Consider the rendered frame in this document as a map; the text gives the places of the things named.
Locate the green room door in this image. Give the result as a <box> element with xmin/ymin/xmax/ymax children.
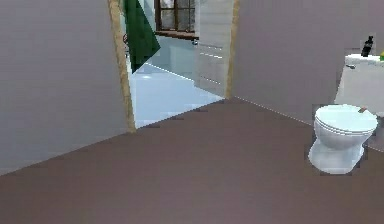
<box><xmin>122</xmin><ymin>0</ymin><xmax>162</xmax><ymax>75</ymax></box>

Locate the brown framed window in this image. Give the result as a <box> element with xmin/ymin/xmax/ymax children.
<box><xmin>154</xmin><ymin>0</ymin><xmax>200</xmax><ymax>41</ymax></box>

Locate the white toilet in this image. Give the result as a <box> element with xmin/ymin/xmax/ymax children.
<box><xmin>307</xmin><ymin>53</ymin><xmax>384</xmax><ymax>176</ymax></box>

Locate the black spray bottle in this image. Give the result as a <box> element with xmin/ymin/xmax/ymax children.
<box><xmin>361</xmin><ymin>35</ymin><xmax>375</xmax><ymax>58</ymax></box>

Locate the tan door frame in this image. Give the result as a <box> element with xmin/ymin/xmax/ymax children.
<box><xmin>106</xmin><ymin>0</ymin><xmax>241</xmax><ymax>134</ymax></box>

